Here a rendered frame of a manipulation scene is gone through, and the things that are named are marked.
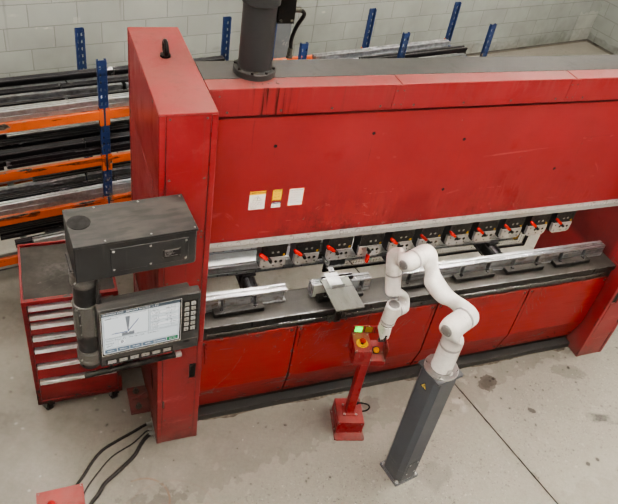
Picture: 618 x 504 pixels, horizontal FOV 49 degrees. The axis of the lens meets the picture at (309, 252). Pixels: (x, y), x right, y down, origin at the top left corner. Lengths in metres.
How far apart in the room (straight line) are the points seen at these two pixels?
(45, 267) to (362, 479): 2.28
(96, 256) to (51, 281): 1.25
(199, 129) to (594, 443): 3.57
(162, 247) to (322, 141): 1.04
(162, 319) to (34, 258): 1.29
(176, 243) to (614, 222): 3.37
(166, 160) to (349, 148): 1.00
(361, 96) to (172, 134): 0.96
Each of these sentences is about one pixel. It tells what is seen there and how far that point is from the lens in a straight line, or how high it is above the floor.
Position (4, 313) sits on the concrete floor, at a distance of 5.30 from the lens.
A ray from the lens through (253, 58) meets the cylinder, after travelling 3.16.
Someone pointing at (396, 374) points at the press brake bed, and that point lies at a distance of 4.98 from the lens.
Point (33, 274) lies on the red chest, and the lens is 4.09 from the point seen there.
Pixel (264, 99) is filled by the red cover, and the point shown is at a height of 2.24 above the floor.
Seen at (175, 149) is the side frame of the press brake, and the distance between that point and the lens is 2.97.
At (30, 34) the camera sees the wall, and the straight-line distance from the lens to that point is 7.20.
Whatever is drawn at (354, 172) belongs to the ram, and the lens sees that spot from 3.62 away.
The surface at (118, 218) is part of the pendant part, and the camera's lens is 2.88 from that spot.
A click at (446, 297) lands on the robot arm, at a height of 1.46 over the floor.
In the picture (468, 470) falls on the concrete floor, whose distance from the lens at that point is 4.73.
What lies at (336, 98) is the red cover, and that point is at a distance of 3.30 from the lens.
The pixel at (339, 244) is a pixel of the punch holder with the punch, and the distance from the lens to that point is 3.91.
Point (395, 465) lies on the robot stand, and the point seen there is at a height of 0.14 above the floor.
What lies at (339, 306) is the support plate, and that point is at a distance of 3.95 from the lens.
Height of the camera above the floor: 3.72
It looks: 40 degrees down
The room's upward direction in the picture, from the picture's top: 11 degrees clockwise
